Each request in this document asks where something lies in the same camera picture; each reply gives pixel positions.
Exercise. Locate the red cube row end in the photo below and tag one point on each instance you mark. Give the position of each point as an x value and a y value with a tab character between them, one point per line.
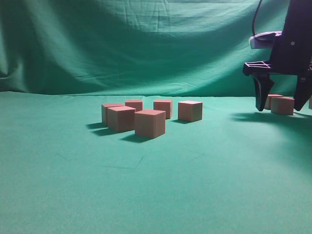
268	102

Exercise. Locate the red cube placed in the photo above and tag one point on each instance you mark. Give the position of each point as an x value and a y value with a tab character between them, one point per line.
164	105
190	110
121	119
135	103

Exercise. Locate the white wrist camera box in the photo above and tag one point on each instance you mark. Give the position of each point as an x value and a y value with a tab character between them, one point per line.
264	40

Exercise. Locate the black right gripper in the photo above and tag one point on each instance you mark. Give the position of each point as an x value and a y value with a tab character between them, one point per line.
291	54

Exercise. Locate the red cube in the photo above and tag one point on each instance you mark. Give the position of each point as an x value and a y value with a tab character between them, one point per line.
104	108
150	123
282	105

